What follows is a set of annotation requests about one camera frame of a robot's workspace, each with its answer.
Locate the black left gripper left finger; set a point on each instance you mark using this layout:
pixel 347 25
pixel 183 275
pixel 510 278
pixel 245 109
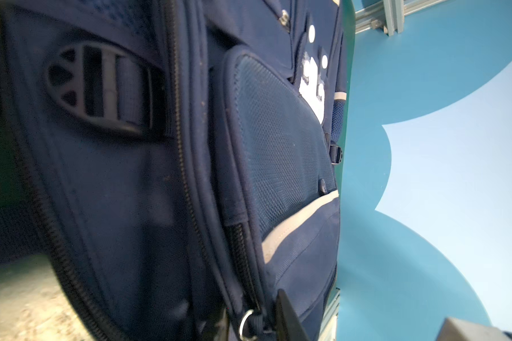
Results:
pixel 217 326

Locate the navy blue backpack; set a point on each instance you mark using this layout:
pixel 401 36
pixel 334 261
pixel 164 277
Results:
pixel 174 157

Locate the aluminium back rail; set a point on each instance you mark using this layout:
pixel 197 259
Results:
pixel 389 15

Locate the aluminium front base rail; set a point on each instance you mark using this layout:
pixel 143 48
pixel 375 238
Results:
pixel 328 331

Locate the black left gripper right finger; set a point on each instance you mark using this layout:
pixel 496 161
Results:
pixel 289 327

